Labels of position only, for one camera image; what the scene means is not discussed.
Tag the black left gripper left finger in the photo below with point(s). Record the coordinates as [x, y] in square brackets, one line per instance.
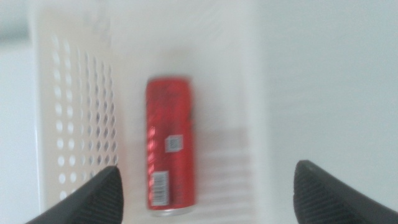
[96, 199]

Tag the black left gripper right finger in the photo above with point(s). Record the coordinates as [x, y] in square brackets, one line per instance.
[323, 196]

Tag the red drink can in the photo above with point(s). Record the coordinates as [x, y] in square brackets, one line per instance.
[169, 118]

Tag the white perforated plastic basket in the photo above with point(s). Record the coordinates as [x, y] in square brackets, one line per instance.
[217, 62]

